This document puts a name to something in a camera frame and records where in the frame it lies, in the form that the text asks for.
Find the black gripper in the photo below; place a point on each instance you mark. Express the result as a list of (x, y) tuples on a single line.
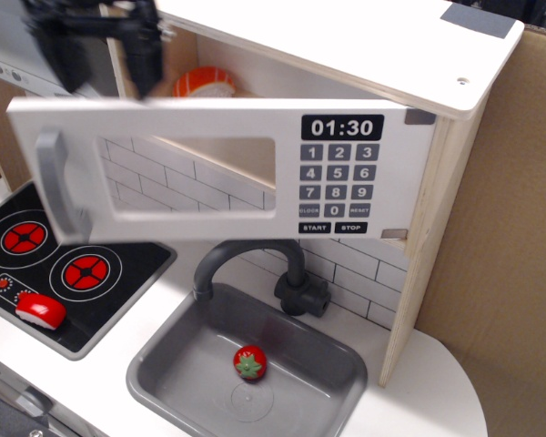
[(135, 23)]

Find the white toy microwave door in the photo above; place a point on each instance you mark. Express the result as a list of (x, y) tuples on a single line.
[(341, 168)]

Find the grey microwave door handle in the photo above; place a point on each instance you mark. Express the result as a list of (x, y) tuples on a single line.
[(75, 223)]

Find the wooden microwave cabinet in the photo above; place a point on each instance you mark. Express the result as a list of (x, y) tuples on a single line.
[(399, 50)]

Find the grey range hood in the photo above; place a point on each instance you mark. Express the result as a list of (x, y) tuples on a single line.
[(22, 64)]

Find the orange salmon sushi toy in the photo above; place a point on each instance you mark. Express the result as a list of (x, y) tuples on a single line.
[(204, 81)]

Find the wooden left side panel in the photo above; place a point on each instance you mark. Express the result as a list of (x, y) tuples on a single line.
[(13, 168)]

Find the black toy stovetop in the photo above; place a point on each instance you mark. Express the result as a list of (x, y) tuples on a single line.
[(96, 284)]

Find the red tuna sushi toy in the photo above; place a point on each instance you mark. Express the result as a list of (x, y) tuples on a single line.
[(40, 310)]

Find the dark grey toy faucet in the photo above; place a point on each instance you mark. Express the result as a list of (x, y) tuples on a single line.
[(298, 295)]

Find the grey toy sink basin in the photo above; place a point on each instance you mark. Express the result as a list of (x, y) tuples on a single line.
[(185, 373)]

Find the red toy strawberry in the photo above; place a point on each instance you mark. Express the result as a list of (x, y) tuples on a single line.
[(250, 362)]

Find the grey oven front panel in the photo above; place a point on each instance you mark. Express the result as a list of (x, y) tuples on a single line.
[(27, 411)]

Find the grey tape patch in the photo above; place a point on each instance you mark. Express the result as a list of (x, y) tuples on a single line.
[(478, 20)]

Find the brown cardboard panel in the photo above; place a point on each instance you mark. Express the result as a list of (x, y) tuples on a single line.
[(486, 299)]

